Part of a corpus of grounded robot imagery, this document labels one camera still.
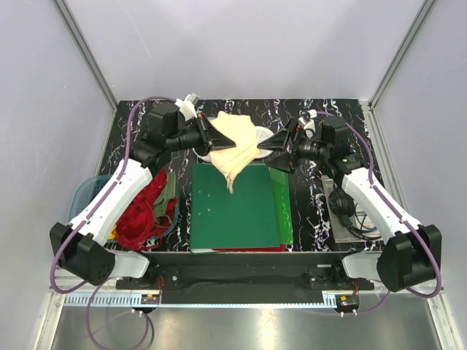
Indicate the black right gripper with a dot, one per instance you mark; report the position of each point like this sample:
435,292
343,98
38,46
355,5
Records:
278,142

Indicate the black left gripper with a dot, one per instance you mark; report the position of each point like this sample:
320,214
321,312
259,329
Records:
214,138

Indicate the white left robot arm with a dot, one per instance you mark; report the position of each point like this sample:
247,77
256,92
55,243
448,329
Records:
78,246

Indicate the red folder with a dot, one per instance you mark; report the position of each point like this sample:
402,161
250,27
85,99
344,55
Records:
238,248

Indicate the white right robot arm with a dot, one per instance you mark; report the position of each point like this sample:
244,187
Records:
411,256

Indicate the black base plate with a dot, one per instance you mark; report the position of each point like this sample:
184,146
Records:
323,270

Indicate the olive green garment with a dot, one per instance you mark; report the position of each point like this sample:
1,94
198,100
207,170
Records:
163,207

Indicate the red garment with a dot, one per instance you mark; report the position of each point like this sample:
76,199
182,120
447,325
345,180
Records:
135,230

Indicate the light green plastic folder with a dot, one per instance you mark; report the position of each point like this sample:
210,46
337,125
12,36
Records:
281,196

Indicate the beige bra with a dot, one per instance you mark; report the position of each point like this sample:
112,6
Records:
230,162

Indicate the black round camera lens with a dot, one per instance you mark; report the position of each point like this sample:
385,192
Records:
342,206

